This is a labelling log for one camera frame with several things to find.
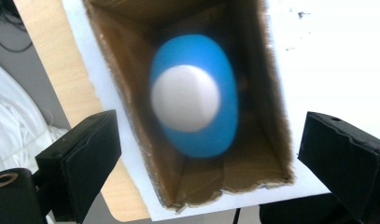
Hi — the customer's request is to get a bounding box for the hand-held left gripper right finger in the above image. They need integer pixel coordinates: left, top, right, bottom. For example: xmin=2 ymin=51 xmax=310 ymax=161
xmin=298 ymin=111 xmax=380 ymax=224

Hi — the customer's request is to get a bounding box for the blue bottle with white cap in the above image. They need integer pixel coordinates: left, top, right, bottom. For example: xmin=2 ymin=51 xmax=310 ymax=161
xmin=148 ymin=34 xmax=240 ymax=159

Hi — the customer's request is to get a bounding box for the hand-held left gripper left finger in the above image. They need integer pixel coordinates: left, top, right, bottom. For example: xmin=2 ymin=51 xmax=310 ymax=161
xmin=35 ymin=109 xmax=122 ymax=224

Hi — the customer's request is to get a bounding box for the white cloth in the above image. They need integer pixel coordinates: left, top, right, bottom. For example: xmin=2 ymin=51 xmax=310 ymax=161
xmin=0 ymin=59 xmax=69 ymax=175

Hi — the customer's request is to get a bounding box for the dark bulky object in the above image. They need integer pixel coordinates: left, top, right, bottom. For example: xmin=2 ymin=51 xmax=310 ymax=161
xmin=259 ymin=192 xmax=363 ymax=224

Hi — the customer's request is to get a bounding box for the brown cardboard box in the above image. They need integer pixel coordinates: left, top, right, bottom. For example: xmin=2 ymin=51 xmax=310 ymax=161
xmin=81 ymin=0 xmax=296 ymax=213

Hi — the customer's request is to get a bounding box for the black tangled cable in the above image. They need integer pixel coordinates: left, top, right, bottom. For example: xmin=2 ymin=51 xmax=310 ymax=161
xmin=0 ymin=0 xmax=34 ymax=53

